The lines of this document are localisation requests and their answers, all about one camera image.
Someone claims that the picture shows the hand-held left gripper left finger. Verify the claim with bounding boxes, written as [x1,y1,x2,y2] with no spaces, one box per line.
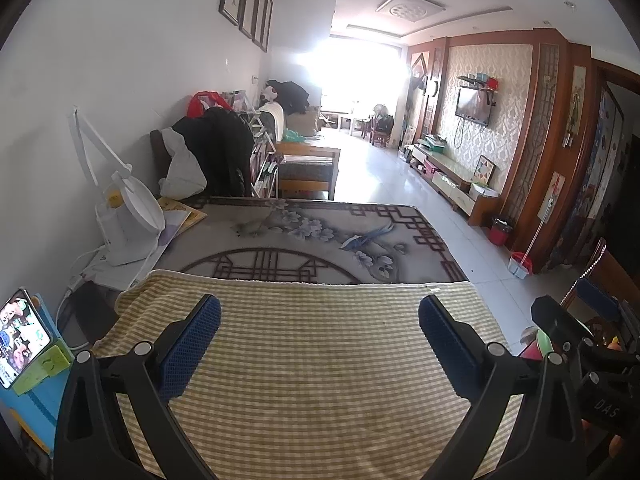
[52,294,222,480]

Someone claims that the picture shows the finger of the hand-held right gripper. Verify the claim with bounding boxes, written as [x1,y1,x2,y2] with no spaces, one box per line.
[531,296,589,357]
[575,277,640,334]

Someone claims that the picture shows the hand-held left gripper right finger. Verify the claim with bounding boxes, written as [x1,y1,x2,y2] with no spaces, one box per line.
[418,294,586,480]

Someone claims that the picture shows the red bin green rim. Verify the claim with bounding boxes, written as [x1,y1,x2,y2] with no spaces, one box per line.
[520,326,555,361]

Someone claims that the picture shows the small red bin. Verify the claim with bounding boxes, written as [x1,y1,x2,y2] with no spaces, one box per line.
[489,216,515,246]

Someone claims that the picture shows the colourful door posters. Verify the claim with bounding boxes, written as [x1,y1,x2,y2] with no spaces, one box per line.
[555,85,626,266]

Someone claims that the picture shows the white power strip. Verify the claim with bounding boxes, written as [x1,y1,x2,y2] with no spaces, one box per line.
[67,247,111,293]

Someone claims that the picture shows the yellow striped cloth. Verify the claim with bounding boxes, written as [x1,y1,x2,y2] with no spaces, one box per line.
[92,270,523,480]

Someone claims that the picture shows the yellow picture book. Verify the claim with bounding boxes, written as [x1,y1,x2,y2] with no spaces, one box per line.
[157,196,208,227]

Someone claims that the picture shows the green phone holder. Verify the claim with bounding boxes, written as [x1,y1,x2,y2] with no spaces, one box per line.
[12,342,73,396]

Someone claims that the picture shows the white desk lamp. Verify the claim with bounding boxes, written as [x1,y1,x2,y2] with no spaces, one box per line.
[67,105,167,243]

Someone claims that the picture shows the grey patterned blanket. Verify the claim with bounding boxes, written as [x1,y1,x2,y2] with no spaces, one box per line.
[150,195,471,286]

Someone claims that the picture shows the colourful framed picture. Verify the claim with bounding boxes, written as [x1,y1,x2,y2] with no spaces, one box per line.
[472,155,496,186]

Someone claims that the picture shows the television cabinet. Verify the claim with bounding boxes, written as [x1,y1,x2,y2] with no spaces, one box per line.
[407,142,503,227]

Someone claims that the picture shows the smartphone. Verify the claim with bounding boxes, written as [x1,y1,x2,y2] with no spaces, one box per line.
[0,287,53,390]

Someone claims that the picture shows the blue stand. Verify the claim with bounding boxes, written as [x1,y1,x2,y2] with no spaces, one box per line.
[0,295,76,456]

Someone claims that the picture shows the white plastic bag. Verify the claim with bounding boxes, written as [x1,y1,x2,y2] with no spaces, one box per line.
[160,127,208,200]

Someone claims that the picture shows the dark wooden chair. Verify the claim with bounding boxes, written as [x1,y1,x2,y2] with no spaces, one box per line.
[150,129,173,196]

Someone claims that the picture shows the black clothes pile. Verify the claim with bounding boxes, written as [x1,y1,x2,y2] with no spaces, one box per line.
[172,106,253,198]

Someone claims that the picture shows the wooden sofa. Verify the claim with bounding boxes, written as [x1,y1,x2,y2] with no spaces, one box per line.
[255,102,342,201]

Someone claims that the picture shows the small wooden chair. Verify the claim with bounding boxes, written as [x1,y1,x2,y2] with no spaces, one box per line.
[362,115,396,148]

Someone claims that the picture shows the red bag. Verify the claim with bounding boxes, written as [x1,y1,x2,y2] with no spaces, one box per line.
[187,91,233,118]

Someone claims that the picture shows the low white table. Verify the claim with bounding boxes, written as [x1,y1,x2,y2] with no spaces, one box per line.
[337,112,368,136]

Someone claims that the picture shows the white towel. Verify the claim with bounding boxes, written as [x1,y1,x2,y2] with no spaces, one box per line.
[260,101,288,133]

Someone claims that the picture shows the grey cushion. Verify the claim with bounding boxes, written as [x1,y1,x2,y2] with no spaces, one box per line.
[287,107,321,137]

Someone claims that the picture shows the black bag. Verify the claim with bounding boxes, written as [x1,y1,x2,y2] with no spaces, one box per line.
[272,79,311,116]

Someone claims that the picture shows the square ceiling light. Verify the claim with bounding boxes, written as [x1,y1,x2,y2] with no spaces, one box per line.
[376,0,446,23]

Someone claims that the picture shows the metal flexible hose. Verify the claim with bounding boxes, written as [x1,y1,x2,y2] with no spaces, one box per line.
[560,247,608,311]

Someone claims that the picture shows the white cable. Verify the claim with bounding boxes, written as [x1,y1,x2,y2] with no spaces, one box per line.
[54,252,158,353]

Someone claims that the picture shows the wall scroll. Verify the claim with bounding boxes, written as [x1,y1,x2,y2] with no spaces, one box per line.
[565,65,587,148]

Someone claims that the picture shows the wall television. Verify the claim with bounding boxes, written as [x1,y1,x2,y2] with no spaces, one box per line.
[455,86,491,127]

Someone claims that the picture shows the wall shelf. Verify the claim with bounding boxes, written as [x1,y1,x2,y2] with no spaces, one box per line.
[456,72,501,106]

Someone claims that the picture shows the diamond wall decoration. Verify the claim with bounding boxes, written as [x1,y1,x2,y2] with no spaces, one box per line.
[410,55,429,92]

